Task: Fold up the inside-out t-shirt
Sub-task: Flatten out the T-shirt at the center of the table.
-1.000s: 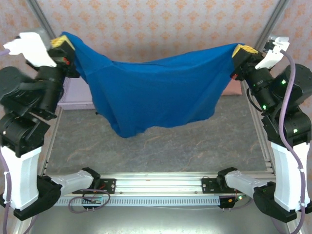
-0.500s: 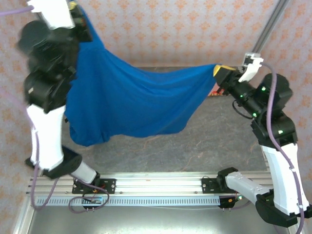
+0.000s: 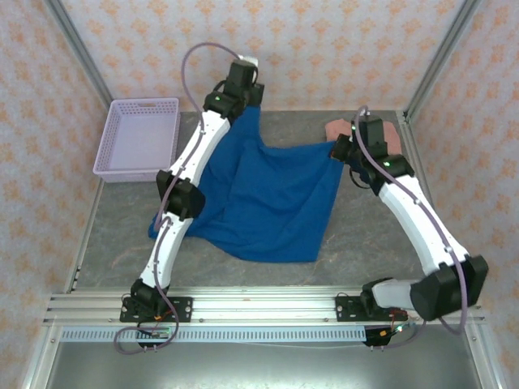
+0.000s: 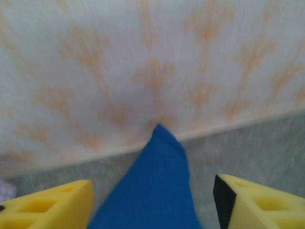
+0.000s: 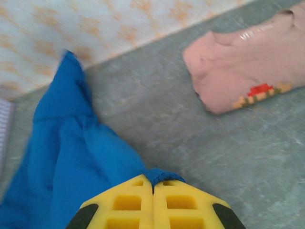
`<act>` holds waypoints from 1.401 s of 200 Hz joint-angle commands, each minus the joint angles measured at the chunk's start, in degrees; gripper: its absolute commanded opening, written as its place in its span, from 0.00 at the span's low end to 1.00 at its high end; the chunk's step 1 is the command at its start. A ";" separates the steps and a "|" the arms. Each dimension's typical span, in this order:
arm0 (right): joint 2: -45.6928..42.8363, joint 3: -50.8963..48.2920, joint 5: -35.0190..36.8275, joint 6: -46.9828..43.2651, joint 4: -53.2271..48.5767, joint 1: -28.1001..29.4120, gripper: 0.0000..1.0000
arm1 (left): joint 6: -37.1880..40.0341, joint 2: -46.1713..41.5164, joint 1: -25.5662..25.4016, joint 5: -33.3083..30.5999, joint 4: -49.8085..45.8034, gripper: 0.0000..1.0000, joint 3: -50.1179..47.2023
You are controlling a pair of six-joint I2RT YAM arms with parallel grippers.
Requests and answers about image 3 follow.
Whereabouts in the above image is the blue t-shirt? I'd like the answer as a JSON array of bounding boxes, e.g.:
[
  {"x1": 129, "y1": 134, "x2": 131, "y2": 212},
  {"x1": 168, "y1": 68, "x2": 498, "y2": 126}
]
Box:
[{"x1": 146, "y1": 104, "x2": 345, "y2": 263}]

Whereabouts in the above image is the pink folded t-shirt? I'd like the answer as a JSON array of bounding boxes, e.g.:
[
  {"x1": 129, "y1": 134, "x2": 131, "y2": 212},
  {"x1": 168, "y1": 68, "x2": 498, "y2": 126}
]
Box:
[{"x1": 324, "y1": 118, "x2": 402, "y2": 157}]

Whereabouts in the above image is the lavender plastic basket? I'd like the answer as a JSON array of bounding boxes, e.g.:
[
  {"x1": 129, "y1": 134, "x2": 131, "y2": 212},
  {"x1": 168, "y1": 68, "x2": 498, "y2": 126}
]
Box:
[{"x1": 92, "y1": 96, "x2": 181, "y2": 184}]

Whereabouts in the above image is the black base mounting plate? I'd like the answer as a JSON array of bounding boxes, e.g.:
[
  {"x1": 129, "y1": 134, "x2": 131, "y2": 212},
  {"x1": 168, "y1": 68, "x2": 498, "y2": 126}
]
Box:
[
  {"x1": 119, "y1": 297, "x2": 194, "y2": 324},
  {"x1": 335, "y1": 295, "x2": 406, "y2": 323}
]

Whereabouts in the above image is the small controller board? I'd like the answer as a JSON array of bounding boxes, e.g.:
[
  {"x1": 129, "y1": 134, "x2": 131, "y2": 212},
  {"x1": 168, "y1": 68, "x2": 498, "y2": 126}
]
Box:
[
  {"x1": 376, "y1": 323, "x2": 411, "y2": 340},
  {"x1": 137, "y1": 323, "x2": 171, "y2": 340}
]

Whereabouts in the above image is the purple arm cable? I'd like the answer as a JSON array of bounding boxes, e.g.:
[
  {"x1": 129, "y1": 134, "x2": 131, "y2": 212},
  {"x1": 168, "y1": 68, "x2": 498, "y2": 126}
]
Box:
[
  {"x1": 113, "y1": 42, "x2": 244, "y2": 354},
  {"x1": 351, "y1": 105, "x2": 471, "y2": 350}
]

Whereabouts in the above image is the aluminium frame post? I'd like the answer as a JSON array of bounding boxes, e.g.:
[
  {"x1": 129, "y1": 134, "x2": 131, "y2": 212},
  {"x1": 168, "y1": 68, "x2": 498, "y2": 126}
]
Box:
[
  {"x1": 405, "y1": 0, "x2": 483, "y2": 118},
  {"x1": 42, "y1": 0, "x2": 114, "y2": 111}
]

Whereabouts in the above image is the wide aluminium base rail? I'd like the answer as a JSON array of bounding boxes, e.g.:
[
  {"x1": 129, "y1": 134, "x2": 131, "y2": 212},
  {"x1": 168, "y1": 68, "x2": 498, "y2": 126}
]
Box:
[{"x1": 42, "y1": 285, "x2": 487, "y2": 325}]

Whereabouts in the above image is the slotted grey cable duct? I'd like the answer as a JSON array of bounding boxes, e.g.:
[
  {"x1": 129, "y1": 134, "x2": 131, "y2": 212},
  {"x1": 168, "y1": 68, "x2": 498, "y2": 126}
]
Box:
[{"x1": 60, "y1": 326, "x2": 368, "y2": 344}]

